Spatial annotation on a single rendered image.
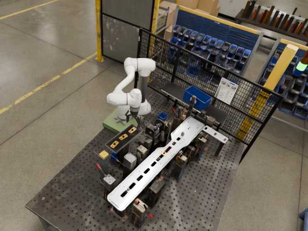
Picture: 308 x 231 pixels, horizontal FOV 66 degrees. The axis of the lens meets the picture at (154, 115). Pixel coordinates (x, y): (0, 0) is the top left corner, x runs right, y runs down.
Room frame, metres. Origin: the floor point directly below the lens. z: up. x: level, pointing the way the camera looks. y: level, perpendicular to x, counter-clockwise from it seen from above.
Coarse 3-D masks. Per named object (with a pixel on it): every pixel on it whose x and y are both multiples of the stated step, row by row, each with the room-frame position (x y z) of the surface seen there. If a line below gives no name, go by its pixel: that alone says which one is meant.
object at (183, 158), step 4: (180, 156) 1.47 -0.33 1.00; (184, 156) 1.45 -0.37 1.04; (176, 160) 1.43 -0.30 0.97; (180, 160) 1.42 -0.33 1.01; (184, 160) 1.40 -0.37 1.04; (176, 164) 1.43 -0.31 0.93; (180, 164) 1.41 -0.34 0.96; (184, 164) 1.41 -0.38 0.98; (176, 168) 1.42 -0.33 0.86; (180, 168) 1.41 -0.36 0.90; (172, 172) 1.47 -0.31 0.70; (176, 172) 1.41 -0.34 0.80; (180, 172) 1.41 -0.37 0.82; (172, 176) 1.42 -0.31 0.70; (176, 176) 1.40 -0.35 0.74; (180, 176) 1.43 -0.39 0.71
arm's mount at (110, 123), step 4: (116, 108) 2.22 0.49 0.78; (112, 112) 2.14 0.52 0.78; (116, 112) 2.15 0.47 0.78; (108, 116) 2.06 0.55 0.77; (112, 116) 2.07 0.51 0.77; (104, 120) 1.99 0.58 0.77; (108, 120) 2.00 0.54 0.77; (112, 120) 2.01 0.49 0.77; (116, 120) 2.03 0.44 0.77; (132, 120) 2.07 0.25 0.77; (104, 124) 1.94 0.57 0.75; (108, 124) 1.94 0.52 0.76; (112, 124) 1.95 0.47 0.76; (116, 124) 1.96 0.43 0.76; (120, 124) 1.97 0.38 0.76; (128, 124) 2.00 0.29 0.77; (136, 124) 2.02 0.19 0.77; (108, 128) 1.92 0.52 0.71; (112, 128) 1.90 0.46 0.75; (116, 128) 1.90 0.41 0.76; (120, 128) 1.91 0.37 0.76; (124, 128) 1.92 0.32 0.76; (116, 132) 1.88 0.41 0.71
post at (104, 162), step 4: (100, 156) 1.21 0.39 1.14; (108, 156) 1.22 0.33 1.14; (100, 160) 1.20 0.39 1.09; (104, 160) 1.19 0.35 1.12; (108, 160) 1.22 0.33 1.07; (100, 164) 1.20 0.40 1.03; (104, 164) 1.19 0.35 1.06; (108, 164) 1.23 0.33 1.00; (104, 168) 1.19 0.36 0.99; (108, 168) 1.23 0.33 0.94; (100, 172) 1.21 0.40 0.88; (104, 172) 1.19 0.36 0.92; (108, 172) 1.23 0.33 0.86; (100, 176) 1.21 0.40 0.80; (100, 180) 1.21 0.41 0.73
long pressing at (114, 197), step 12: (192, 120) 2.03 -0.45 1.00; (180, 132) 1.80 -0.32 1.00; (192, 132) 1.83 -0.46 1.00; (168, 144) 1.59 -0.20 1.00; (180, 144) 1.63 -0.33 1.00; (156, 156) 1.42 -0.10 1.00; (168, 156) 1.45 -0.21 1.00; (144, 168) 1.26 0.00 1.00; (156, 168) 1.28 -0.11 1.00; (132, 180) 1.12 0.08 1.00; (144, 180) 1.14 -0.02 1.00; (120, 192) 0.98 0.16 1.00; (132, 192) 1.00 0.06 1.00; (120, 204) 0.88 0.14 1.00
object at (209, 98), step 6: (186, 90) 2.38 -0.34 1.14; (192, 90) 2.47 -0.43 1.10; (198, 90) 2.42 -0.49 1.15; (186, 96) 2.33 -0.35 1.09; (198, 96) 2.41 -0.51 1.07; (204, 96) 2.36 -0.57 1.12; (198, 102) 2.23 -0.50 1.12; (204, 102) 2.35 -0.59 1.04; (198, 108) 2.21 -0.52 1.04; (204, 108) 2.23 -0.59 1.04
